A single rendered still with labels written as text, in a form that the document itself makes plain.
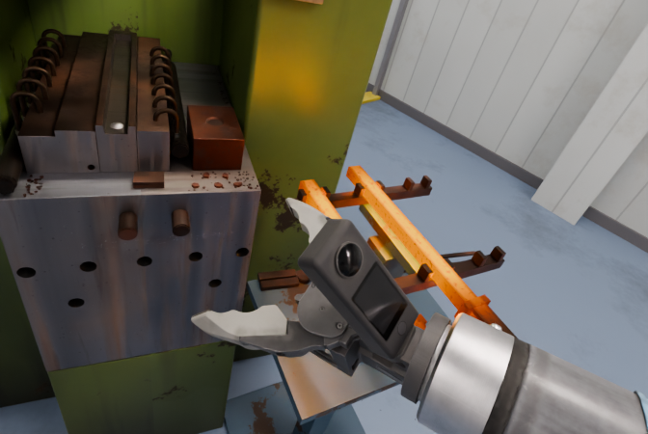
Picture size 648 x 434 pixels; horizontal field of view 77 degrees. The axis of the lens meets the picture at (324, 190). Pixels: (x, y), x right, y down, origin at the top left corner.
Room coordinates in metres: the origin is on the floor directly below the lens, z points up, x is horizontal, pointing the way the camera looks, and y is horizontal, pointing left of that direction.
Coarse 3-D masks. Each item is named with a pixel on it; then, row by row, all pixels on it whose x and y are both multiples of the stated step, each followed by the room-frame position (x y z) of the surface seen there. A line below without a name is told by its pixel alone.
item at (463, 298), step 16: (352, 176) 0.67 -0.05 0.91; (368, 176) 0.67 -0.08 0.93; (368, 192) 0.62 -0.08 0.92; (384, 208) 0.58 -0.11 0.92; (400, 224) 0.55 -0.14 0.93; (400, 240) 0.53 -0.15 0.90; (416, 240) 0.52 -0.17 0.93; (416, 256) 0.50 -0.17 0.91; (432, 256) 0.49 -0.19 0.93; (448, 272) 0.47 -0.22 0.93; (448, 288) 0.44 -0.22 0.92; (464, 288) 0.44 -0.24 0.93; (464, 304) 0.40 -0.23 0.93; (480, 304) 0.41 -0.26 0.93; (480, 320) 0.39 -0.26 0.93; (496, 320) 0.39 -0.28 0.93
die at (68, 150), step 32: (128, 32) 0.87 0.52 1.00; (64, 64) 0.68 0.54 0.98; (96, 64) 0.70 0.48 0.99; (64, 96) 0.55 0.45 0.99; (96, 96) 0.58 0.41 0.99; (32, 128) 0.46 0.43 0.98; (64, 128) 0.47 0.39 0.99; (96, 128) 0.49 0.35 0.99; (128, 128) 0.51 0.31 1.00; (160, 128) 0.54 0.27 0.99; (32, 160) 0.44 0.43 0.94; (64, 160) 0.46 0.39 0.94; (96, 160) 0.48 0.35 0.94; (128, 160) 0.51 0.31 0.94; (160, 160) 0.53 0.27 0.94
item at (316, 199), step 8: (304, 184) 0.59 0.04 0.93; (312, 184) 0.59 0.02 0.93; (312, 192) 0.57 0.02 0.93; (320, 192) 0.58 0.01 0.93; (312, 200) 0.55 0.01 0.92; (320, 200) 0.56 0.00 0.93; (328, 200) 0.56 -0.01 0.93; (320, 208) 0.53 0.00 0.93; (328, 208) 0.54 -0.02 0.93; (336, 216) 0.52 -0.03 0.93; (416, 320) 0.35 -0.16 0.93; (424, 320) 0.36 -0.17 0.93; (424, 328) 0.34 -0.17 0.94
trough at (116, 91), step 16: (112, 48) 0.76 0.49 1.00; (128, 48) 0.82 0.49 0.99; (112, 64) 0.72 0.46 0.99; (128, 64) 0.74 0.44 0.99; (112, 80) 0.66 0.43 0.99; (128, 80) 0.67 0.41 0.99; (112, 96) 0.60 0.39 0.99; (128, 96) 0.62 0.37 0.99; (112, 112) 0.55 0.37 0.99; (128, 112) 0.55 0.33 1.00; (112, 128) 0.51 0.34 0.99
